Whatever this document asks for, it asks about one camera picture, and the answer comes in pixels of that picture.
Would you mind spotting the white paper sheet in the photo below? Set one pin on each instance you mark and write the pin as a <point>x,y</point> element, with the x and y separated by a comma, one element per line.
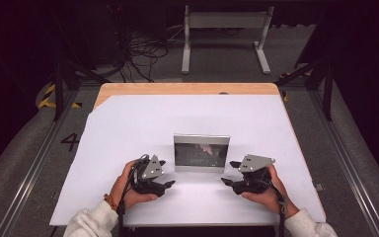
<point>177,112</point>

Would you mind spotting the black metal stand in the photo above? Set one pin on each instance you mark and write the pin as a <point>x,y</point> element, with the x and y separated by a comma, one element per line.
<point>58,92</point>
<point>327,92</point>

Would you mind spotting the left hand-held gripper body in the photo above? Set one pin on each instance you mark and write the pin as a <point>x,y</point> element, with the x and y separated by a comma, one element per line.
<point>149,174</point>

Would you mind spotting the aluminium floor rail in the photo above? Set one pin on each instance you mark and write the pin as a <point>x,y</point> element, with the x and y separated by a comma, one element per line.
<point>348,171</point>
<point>29,177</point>

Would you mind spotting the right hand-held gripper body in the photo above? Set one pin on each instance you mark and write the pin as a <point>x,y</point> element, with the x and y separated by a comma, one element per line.
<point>255,174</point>

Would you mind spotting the small grey bracket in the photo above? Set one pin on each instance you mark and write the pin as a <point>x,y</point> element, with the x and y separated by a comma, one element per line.
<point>319,187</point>

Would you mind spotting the person's right hand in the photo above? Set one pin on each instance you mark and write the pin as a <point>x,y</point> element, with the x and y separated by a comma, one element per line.
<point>273,199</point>

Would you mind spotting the grey metal stand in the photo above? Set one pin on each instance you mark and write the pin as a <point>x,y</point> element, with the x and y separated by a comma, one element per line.
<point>223,19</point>

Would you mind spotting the person's left hand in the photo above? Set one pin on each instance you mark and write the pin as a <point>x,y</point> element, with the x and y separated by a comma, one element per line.
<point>123,194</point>

